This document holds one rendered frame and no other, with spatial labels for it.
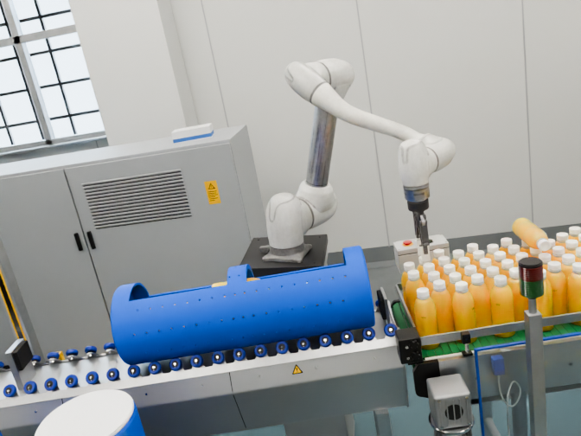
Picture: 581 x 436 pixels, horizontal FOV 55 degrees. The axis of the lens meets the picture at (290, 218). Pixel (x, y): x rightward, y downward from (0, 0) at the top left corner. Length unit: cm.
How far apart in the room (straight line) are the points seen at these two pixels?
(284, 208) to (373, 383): 81
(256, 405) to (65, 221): 218
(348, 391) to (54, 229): 245
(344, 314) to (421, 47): 293
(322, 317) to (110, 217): 213
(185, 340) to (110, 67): 297
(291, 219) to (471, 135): 249
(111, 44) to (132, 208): 143
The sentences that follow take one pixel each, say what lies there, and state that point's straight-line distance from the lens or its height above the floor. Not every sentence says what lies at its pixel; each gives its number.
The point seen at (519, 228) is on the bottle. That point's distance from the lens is 219.
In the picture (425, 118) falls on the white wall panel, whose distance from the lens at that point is 454.
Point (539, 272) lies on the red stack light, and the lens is 168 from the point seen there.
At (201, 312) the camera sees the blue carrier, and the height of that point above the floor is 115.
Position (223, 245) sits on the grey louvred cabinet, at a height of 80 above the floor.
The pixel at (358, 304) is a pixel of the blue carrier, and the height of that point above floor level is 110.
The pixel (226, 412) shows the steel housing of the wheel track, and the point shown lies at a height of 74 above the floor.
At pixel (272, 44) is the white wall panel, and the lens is 451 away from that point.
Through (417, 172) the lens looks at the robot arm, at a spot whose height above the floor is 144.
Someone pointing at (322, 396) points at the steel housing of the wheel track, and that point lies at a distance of 208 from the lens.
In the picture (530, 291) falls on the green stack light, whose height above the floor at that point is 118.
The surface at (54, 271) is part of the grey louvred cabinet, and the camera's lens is 406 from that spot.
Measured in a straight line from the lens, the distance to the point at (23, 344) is 232.
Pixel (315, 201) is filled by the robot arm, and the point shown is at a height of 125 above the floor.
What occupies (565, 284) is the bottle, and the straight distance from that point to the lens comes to 206.
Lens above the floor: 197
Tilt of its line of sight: 18 degrees down
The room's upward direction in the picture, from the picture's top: 11 degrees counter-clockwise
